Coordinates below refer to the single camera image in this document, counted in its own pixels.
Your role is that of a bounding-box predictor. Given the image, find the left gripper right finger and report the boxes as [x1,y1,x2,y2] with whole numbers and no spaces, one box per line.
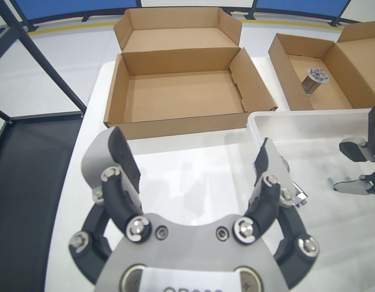
[233,137,321,288]

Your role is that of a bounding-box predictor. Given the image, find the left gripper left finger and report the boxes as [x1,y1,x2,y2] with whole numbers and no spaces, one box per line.
[68,126,152,285]

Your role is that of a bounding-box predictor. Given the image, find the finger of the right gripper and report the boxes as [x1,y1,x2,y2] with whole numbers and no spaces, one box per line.
[332,169,375,198]
[339,99,375,163]

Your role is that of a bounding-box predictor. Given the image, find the shiny metal block part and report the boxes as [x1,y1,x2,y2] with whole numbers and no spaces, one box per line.
[292,182,308,209]

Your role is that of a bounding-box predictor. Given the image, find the deep clear plastic tray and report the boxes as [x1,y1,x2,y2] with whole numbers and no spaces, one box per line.
[246,108,375,292]

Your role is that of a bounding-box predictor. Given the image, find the flanged metal shaft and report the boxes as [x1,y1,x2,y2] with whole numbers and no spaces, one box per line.
[301,66,330,96]

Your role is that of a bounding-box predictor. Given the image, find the large shallow cardboard box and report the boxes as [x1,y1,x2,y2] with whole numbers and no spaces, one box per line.
[103,7,279,140]

